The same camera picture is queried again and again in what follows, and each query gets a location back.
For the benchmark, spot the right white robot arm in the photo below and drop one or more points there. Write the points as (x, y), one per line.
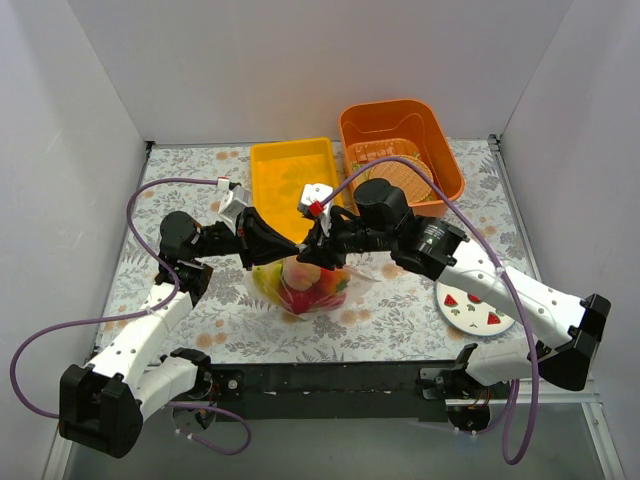
(562, 332)

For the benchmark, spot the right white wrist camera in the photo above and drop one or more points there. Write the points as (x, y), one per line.
(310, 203)

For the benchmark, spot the floral tablecloth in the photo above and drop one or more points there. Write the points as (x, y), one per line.
(397, 319)

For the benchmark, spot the white watermelon print plate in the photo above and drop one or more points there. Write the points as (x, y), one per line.
(469, 314)

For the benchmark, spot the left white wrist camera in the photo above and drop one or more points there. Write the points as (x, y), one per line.
(233, 204)

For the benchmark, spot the green woven mat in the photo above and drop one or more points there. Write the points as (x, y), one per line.
(364, 153)

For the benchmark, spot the fake peach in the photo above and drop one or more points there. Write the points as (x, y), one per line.
(301, 277)

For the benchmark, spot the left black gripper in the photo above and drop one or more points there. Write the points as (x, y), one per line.
(247, 236)

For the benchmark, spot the clear zip top bag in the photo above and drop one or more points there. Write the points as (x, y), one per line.
(358, 286)

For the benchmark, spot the round woven bamboo coaster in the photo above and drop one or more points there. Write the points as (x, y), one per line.
(402, 176)

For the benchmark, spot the yellow plastic tray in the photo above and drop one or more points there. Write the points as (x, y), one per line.
(279, 172)

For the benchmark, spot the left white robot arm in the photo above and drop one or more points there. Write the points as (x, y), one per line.
(104, 404)

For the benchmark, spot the orange plastic bin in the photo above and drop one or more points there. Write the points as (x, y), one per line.
(406, 119)

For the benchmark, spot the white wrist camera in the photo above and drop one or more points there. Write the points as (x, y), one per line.
(233, 204)
(310, 203)

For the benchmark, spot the yellow green fake lemon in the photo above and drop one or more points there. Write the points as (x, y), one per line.
(267, 278)

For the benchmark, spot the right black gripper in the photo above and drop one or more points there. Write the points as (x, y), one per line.
(327, 239)

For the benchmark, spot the orange fake bell pepper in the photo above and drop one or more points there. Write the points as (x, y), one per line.
(332, 282)

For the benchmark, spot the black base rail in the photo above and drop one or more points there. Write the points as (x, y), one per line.
(354, 390)

